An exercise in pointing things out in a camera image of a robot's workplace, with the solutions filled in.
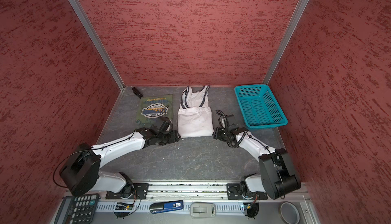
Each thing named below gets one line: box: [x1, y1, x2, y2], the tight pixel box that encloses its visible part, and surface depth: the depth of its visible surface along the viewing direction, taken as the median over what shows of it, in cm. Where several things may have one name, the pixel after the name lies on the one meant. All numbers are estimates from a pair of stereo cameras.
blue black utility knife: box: [149, 200, 184, 214], surface depth 69 cm
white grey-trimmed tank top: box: [177, 85, 215, 138], surface depth 102 cm
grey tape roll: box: [278, 201, 301, 224], surface depth 70 cm
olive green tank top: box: [135, 94, 174, 128], surface depth 107 cm
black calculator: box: [53, 193, 99, 224], surface depth 69 cm
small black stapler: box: [131, 87, 144, 99], surface depth 116 cm
